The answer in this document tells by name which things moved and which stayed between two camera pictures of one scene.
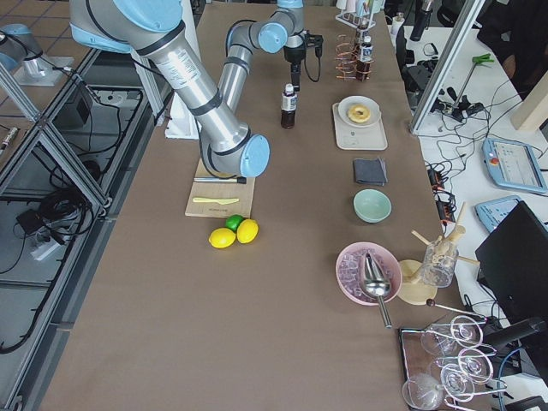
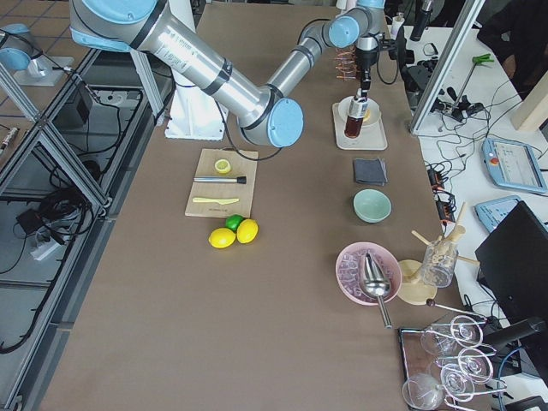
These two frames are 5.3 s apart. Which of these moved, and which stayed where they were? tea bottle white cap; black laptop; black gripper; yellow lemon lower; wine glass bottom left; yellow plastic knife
Moved: tea bottle white cap; black gripper
Stayed: yellow plastic knife; wine glass bottom left; black laptop; yellow lemon lower
